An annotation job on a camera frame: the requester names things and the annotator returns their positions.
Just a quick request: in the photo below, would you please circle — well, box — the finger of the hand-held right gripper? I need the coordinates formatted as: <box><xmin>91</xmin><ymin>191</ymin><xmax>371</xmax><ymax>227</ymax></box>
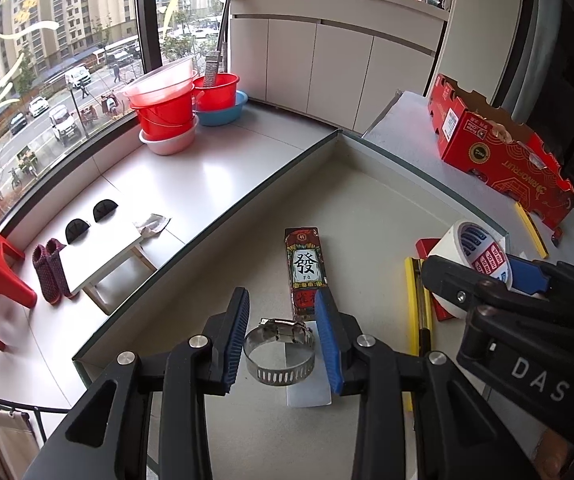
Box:
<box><xmin>421</xmin><ymin>255</ymin><xmax>550</xmax><ymax>323</ymax></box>
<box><xmin>508</xmin><ymin>255</ymin><xmax>574</xmax><ymax>307</ymax></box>

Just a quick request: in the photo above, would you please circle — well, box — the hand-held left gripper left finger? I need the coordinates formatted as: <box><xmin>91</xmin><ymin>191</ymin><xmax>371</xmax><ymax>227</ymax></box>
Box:
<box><xmin>22</xmin><ymin>286</ymin><xmax>251</xmax><ymax>480</ymax></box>

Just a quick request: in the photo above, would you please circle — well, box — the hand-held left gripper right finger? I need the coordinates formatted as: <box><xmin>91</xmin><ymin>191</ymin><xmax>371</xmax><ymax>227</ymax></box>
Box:
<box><xmin>313</xmin><ymin>289</ymin><xmax>540</xmax><ymax>480</ymax></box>

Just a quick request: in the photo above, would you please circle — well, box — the white printed tape roll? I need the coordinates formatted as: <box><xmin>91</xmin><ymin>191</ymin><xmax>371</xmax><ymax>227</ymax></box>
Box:
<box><xmin>429</xmin><ymin>219</ymin><xmax>514</xmax><ymax>318</ymax></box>

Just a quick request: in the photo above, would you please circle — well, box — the yellow utility knife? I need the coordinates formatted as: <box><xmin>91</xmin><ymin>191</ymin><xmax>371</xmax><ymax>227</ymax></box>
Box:
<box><xmin>404</xmin><ymin>256</ymin><xmax>435</xmax><ymax>413</ymax></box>

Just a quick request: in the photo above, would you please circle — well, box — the small white block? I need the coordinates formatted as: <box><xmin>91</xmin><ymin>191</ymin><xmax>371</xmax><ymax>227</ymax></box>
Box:
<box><xmin>285</xmin><ymin>332</ymin><xmax>333</xmax><ymax>407</ymax></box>

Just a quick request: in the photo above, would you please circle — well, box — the metal hose clamp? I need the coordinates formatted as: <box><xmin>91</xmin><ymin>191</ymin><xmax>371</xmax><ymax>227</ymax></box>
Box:
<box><xmin>243</xmin><ymin>317</ymin><xmax>316</xmax><ymax>385</ymax></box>

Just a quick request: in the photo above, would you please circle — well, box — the dark red printed box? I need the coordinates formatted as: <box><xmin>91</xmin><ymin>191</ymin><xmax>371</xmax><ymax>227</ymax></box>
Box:
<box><xmin>285</xmin><ymin>227</ymin><xmax>329</xmax><ymax>320</ymax></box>

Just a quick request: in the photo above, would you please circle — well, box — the shallow grey-green tray box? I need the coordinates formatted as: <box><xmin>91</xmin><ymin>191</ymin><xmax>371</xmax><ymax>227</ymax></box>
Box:
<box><xmin>71</xmin><ymin>128</ymin><xmax>512</xmax><ymax>480</ymax></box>

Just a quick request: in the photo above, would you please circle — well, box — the person's right hand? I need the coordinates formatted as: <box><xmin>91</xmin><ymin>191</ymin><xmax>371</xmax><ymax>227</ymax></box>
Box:
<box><xmin>537</xmin><ymin>430</ymin><xmax>574</xmax><ymax>480</ymax></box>

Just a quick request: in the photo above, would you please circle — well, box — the small yellow box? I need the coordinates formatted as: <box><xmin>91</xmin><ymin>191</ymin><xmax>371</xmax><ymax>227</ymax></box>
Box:
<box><xmin>514</xmin><ymin>201</ymin><xmax>550</xmax><ymax>260</ymax></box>

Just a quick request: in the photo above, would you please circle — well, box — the red cardboard box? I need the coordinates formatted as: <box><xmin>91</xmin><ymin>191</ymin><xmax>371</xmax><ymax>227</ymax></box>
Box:
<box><xmin>427</xmin><ymin>73</ymin><xmax>574</xmax><ymax>231</ymax></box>

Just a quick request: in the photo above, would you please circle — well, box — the crumpled grey cloth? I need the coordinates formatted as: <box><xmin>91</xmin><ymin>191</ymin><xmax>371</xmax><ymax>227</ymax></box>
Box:
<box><xmin>132</xmin><ymin>212</ymin><xmax>172</xmax><ymax>237</ymax></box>

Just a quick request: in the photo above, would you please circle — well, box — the low white table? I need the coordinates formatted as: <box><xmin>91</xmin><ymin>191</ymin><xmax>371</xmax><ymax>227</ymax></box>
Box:
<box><xmin>58</xmin><ymin>199</ymin><xmax>174</xmax><ymax>315</ymax></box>

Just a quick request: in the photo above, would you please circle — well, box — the black semicircular pad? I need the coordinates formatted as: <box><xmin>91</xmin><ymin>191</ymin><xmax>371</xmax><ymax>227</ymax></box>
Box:
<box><xmin>92</xmin><ymin>199</ymin><xmax>119</xmax><ymax>223</ymax></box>
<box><xmin>65</xmin><ymin>218</ymin><xmax>92</xmax><ymax>247</ymax></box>

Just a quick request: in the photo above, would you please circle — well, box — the white basin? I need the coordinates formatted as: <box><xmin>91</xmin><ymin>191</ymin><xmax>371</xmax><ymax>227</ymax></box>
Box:
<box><xmin>138</xmin><ymin>115</ymin><xmax>200</xmax><ymax>156</ymax></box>

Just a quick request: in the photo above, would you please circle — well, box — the blue basin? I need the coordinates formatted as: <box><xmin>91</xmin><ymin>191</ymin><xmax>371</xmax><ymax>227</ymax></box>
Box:
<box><xmin>197</xmin><ymin>91</ymin><xmax>249</xmax><ymax>127</ymax></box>

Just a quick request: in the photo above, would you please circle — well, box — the red bucket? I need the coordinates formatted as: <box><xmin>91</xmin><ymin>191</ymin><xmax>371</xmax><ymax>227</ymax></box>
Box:
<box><xmin>130</xmin><ymin>87</ymin><xmax>196</xmax><ymax>142</ymax></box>

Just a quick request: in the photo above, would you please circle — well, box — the red plastic stool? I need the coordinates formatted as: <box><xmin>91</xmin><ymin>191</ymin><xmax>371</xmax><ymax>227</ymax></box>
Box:
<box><xmin>0</xmin><ymin>226</ymin><xmax>39</xmax><ymax>352</ymax></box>

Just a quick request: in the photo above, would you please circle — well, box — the red basin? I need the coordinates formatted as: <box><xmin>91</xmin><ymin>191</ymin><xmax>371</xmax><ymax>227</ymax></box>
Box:
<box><xmin>192</xmin><ymin>73</ymin><xmax>241</xmax><ymax>113</ymax></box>

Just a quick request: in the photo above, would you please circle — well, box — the white cabinet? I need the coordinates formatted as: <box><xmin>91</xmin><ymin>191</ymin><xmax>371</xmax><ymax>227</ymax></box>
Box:
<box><xmin>228</xmin><ymin>0</ymin><xmax>450</xmax><ymax>133</ymax></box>

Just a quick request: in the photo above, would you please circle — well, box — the mop pole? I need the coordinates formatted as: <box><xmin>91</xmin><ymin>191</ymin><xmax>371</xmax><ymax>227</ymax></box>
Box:
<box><xmin>203</xmin><ymin>0</ymin><xmax>240</xmax><ymax>88</ymax></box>

